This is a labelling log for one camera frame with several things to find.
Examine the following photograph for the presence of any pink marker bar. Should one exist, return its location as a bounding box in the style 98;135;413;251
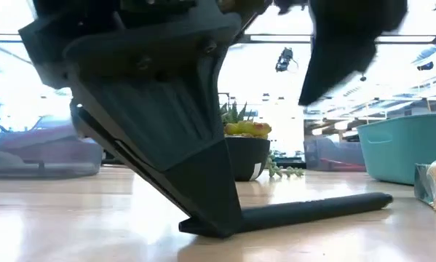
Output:
0;125;95;164

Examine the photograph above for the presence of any teal plastic bin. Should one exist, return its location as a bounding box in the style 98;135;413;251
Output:
357;113;436;186

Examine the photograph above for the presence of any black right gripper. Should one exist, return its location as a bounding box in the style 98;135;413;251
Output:
298;0;410;107

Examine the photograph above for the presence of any black ceiling camera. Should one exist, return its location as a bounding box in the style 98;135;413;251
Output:
274;46;300;74

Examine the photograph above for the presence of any potted succulent plant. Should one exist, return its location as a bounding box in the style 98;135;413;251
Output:
219;100;306;182

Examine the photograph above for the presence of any black pen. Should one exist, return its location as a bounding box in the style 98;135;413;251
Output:
178;192;395;239

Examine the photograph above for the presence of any grey translucent plastic bin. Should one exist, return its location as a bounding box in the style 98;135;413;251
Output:
303;136;367;172
0;115;105;179

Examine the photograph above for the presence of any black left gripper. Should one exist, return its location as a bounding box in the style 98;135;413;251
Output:
19;0;244;239

